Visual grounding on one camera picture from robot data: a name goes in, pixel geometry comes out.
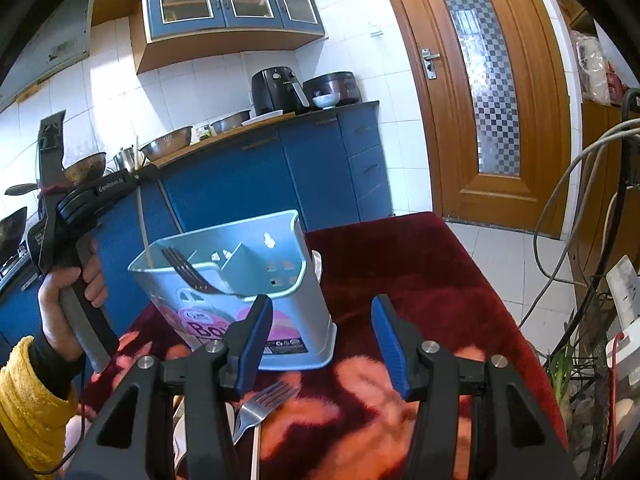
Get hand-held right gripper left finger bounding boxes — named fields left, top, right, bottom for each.
left=65, top=294, right=275, bottom=480

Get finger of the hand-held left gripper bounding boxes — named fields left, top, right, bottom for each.
left=56, top=172, right=141, bottom=227

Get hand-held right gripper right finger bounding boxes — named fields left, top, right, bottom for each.
left=371, top=294, right=576, bottom=480

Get wooden chopstick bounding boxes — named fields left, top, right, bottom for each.
left=134, top=135, right=153, bottom=268

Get light blue plastic utensil holder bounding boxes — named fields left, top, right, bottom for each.
left=127, top=209, right=339, bottom=372

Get metal fork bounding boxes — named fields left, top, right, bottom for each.
left=161, top=246, right=248, bottom=299
left=232, top=381, right=301, bottom=445

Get person's left hand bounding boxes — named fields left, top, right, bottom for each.
left=39, top=238, right=109, bottom=362

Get metal kettle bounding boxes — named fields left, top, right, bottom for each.
left=112, top=146, right=146, bottom=173

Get black pan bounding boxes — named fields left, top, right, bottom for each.
left=0, top=206, right=29, bottom=261

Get gas stove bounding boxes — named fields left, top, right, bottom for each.
left=0, top=242, right=36, bottom=293

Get metal colander bowl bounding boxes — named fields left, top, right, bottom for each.
left=139, top=126, right=194, bottom=163

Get red floral blanket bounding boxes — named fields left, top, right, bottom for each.
left=75, top=211, right=571, bottom=480

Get grey range hood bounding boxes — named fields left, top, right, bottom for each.
left=0, top=0, right=99, bottom=113

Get white tray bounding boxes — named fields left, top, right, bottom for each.
left=241, top=110, right=297, bottom=127

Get blue base cabinets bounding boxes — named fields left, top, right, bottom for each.
left=0, top=101, right=394, bottom=358

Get green plant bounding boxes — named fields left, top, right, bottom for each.
left=547, top=345, right=576, bottom=406

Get black air fryer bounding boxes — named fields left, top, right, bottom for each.
left=250, top=66, right=311, bottom=117

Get wooden door with glass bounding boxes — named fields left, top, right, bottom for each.
left=372, top=0, right=574, bottom=239

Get white power strip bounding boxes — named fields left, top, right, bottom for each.
left=606, top=255, right=640, bottom=324

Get dark rice cooker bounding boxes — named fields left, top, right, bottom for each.
left=302, top=71, right=362, bottom=108

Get wooden shelf unit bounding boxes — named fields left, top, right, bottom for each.
left=550, top=0, right=640, bottom=281

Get white plastic bag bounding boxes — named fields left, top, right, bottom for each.
left=570, top=30, right=614, bottom=106

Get grey cable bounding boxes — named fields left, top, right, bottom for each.
left=517, top=120, right=640, bottom=332

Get blue wall cabinet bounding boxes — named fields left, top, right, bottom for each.
left=129, top=0, right=329, bottom=75

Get metal door handle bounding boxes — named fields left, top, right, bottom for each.
left=421, top=49, right=442, bottom=81

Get black cable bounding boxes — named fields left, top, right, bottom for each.
left=570, top=87, right=640, bottom=351

